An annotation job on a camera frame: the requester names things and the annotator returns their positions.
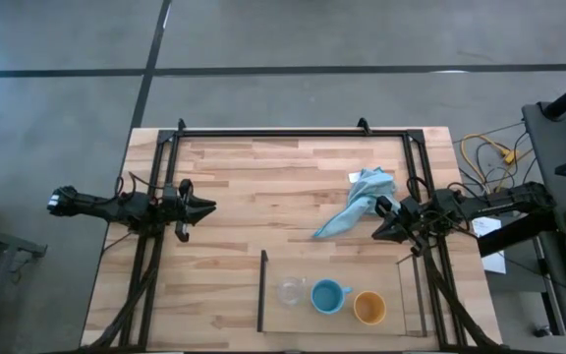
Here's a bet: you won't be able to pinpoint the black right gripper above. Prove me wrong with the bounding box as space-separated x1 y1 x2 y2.
370 195 430 244

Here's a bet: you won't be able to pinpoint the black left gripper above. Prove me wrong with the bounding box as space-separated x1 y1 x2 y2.
162 178 218 226

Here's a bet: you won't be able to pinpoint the yellow plastic cup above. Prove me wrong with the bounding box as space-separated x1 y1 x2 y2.
353 290 388 326

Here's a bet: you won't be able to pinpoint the blue ceramic mug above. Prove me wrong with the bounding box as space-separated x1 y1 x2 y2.
310 278 354 316

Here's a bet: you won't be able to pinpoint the clear glass cup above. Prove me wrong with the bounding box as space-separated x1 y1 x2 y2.
276 275 310 307

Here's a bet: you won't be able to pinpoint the light blue cloth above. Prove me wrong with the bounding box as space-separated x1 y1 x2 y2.
311 166 401 240

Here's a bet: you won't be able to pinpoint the white paper sheet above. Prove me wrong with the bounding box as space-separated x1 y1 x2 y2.
472 215 508 275

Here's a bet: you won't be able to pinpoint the black slanted bar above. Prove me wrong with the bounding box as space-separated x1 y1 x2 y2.
477 205 557 259

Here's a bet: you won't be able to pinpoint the grey desk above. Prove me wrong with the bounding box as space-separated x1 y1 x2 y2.
522 101 566 354

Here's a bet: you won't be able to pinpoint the grey metal side table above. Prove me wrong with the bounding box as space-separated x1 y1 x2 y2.
0 220 48 345

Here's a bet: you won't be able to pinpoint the black floor cables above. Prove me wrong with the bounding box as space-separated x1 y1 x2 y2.
452 122 539 198

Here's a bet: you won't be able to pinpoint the black metal table frame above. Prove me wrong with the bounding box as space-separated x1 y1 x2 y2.
85 117 503 353

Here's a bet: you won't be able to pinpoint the yellow cable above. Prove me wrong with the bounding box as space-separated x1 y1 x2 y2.
459 133 521 193

